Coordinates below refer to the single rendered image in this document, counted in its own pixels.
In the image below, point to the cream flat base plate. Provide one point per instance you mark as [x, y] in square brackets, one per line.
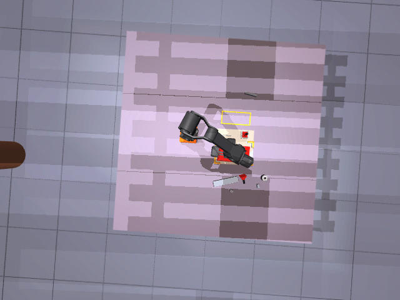
[237, 135]

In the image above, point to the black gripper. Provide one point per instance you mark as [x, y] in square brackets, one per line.
[215, 152]

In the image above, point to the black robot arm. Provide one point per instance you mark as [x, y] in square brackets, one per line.
[234, 152]

